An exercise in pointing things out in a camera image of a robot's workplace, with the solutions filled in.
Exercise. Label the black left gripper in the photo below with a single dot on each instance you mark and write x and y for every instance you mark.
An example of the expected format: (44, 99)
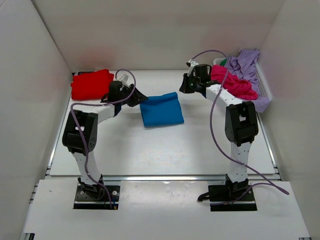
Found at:
(137, 97)

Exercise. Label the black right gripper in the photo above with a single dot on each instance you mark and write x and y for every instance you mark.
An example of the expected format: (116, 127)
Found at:
(184, 88)

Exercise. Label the blue t shirt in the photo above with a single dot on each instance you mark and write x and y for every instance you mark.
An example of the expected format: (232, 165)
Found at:
(160, 111)

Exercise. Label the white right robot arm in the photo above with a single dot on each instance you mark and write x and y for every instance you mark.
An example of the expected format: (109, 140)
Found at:
(241, 126)

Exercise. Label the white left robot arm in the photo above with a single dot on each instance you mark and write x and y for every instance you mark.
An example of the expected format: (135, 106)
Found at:
(80, 134)

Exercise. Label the red folded t shirt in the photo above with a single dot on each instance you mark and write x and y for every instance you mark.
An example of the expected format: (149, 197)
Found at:
(91, 85)

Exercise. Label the green t shirt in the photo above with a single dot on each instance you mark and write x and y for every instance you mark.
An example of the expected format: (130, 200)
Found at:
(223, 62)

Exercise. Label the lavender t shirt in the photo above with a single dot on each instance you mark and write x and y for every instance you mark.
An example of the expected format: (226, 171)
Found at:
(244, 67)

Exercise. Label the pink t shirt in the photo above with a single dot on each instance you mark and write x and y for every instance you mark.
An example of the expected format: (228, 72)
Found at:
(239, 88)

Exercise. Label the white plastic basket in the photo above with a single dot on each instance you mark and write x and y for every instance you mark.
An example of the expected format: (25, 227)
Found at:
(261, 85)

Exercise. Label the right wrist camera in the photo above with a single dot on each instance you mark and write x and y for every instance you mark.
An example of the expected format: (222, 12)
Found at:
(191, 64)

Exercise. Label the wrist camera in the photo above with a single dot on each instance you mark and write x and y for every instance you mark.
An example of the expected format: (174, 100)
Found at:
(123, 79)
(191, 64)

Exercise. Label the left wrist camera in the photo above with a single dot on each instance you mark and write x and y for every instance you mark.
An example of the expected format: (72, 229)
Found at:
(123, 79)

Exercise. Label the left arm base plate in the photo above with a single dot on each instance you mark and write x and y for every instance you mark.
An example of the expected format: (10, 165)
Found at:
(97, 198)

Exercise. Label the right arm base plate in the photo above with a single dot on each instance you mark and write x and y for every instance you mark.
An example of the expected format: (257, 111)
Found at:
(230, 197)

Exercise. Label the aluminium table edge rail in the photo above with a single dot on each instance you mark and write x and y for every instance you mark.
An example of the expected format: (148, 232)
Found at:
(127, 150)

